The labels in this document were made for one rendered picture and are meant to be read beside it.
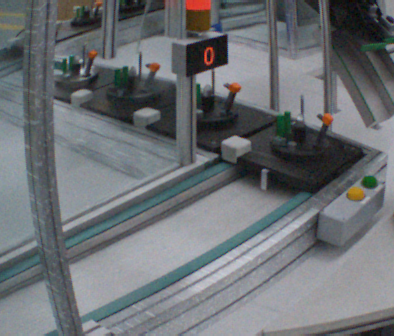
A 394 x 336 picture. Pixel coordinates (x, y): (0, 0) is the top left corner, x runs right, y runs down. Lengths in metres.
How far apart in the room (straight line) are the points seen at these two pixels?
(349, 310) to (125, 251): 0.45
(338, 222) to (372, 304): 0.22
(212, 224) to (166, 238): 0.10
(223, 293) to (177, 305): 0.12
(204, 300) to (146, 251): 0.21
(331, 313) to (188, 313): 0.28
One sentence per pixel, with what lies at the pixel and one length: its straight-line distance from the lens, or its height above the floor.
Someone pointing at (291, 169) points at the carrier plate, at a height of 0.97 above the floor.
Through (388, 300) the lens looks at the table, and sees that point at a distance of 1.35.
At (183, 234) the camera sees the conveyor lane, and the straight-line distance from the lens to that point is 1.45.
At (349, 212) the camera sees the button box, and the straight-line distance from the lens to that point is 1.44.
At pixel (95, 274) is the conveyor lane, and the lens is 1.32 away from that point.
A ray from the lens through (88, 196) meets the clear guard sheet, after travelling 1.43.
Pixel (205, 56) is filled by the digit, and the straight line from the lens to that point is 1.48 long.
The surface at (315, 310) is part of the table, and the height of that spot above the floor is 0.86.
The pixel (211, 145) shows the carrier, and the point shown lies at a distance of 1.66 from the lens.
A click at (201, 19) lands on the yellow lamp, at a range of 1.46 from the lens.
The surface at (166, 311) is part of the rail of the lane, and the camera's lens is 1.16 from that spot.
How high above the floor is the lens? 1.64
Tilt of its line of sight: 25 degrees down
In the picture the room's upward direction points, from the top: straight up
